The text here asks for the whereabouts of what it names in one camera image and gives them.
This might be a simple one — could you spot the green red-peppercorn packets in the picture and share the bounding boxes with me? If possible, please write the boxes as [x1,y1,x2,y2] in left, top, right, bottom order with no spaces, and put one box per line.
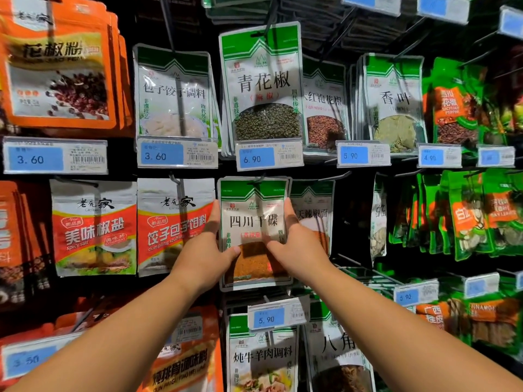
[425,57,491,152]

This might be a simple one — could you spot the green orange Guangxi cinnamon bags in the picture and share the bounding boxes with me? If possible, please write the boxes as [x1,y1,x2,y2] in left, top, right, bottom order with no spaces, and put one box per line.
[415,299,471,335]
[470,291,523,356]

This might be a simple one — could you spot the person's left forearm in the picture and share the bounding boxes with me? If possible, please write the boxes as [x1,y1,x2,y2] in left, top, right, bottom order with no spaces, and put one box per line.
[4,277,214,392]

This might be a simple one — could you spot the orange chili packets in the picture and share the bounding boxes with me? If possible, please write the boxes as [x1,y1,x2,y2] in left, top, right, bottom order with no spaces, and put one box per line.
[0,0,133,137]

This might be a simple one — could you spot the orange seasoning packet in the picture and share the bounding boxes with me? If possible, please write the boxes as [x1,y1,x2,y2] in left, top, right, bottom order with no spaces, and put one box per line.
[137,306,225,392]

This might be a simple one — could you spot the orange bold-print packets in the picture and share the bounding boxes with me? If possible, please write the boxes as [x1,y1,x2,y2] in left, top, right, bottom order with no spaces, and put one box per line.
[0,179,54,307]

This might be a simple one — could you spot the white red-label packets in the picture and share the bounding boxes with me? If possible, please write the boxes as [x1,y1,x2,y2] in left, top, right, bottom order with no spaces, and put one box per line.
[49,177,138,278]
[136,177,216,278]

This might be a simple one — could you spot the clear white-slice packets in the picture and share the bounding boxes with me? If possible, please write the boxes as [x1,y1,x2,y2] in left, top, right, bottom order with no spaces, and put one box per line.
[369,177,389,260]

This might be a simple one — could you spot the person's left hand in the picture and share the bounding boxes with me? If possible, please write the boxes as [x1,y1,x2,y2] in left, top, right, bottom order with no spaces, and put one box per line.
[170,202,243,299]

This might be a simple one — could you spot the person's right forearm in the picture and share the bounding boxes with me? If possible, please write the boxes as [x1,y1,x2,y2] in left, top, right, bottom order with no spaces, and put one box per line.
[302,265,523,392]

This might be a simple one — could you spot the person's right hand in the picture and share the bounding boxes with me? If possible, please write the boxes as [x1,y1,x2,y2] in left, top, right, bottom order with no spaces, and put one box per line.
[263,197,333,287]

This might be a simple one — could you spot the clear orange powder packets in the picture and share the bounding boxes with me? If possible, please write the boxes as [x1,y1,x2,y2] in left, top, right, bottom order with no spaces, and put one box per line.
[216,175,293,292]

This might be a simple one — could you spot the clear dried-leaf packets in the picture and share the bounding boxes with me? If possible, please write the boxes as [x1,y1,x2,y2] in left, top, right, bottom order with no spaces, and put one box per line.
[355,53,428,156]

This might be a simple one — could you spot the clear red peppercorn packets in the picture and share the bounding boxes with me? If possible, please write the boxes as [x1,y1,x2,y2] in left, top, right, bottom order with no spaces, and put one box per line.
[301,57,352,152]

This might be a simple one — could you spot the clear green peppercorn packets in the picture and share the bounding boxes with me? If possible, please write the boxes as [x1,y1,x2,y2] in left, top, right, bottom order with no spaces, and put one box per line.
[218,22,306,148]

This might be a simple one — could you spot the green leaf packets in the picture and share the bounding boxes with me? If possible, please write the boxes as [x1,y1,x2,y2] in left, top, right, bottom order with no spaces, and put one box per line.
[482,167,523,256]

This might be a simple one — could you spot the green white-slice packets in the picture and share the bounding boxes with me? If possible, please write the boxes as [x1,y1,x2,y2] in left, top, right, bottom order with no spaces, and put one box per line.
[391,171,495,262]

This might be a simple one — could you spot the clear brown-spice packets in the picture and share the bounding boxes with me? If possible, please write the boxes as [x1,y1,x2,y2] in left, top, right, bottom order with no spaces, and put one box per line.
[306,302,377,392]

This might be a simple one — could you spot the clear chili powder packets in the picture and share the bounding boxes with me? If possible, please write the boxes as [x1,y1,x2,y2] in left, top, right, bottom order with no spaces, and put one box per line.
[290,179,336,256]

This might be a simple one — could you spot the red green packets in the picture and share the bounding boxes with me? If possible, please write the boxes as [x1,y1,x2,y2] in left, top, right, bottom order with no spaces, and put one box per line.
[490,69,523,134]

